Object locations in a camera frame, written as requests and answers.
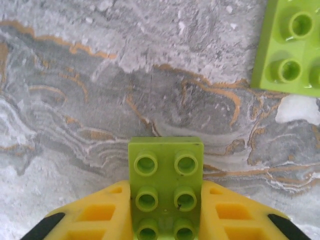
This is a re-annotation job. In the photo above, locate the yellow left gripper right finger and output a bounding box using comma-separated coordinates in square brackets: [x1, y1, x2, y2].
[199, 180, 312, 240]

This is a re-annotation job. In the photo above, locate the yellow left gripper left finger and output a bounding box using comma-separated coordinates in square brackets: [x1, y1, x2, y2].
[18, 180, 134, 240]

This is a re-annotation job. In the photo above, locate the lime green lego brick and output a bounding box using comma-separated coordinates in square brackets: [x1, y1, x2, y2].
[127, 136, 204, 240]
[250, 0, 320, 98]

